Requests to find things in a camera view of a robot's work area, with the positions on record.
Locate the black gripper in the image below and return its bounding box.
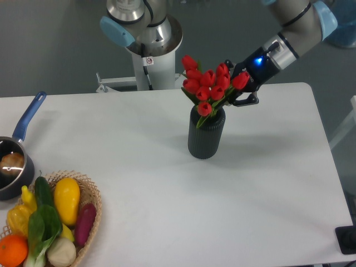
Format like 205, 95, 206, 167
224, 47, 280, 107

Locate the red tulip bouquet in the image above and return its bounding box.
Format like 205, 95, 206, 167
181, 55, 250, 128

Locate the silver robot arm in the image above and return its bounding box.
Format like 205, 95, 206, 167
100, 1, 183, 91

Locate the dark ribbed vase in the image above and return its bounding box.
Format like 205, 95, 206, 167
187, 108, 226, 159

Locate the blue water jug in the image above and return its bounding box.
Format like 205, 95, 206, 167
327, 0, 355, 48

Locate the black device at edge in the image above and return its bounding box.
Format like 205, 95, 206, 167
335, 225, 355, 255

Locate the woven wicker basket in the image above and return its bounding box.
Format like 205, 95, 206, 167
1, 171, 102, 266

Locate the purple eggplant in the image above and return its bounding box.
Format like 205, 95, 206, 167
75, 203, 97, 246

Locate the yellow squash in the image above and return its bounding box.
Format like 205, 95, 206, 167
54, 177, 80, 226

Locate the green cucumber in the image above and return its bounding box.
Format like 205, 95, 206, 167
34, 176, 55, 207

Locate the yellow lemon piece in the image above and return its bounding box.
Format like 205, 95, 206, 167
60, 224, 75, 243

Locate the small yellow pepper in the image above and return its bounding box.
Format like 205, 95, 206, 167
21, 185, 37, 212

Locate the green bok choy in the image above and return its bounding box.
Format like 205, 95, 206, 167
23, 204, 63, 267

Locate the brown bread in pan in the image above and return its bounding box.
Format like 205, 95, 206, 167
1, 152, 24, 176

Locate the beige garlic bulb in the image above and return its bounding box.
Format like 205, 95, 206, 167
47, 238, 76, 267

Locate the yellow bell pepper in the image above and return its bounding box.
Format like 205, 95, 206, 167
7, 204, 33, 238

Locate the orange fruit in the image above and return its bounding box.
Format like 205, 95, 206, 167
1, 234, 28, 266

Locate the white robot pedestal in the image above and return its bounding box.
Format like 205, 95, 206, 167
126, 43, 181, 91

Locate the black cable on pedestal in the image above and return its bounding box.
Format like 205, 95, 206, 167
140, 43, 154, 91

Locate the white metal frame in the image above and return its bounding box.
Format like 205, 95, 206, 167
96, 73, 184, 93

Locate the blue handled saucepan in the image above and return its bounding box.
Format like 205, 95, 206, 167
1, 91, 47, 201

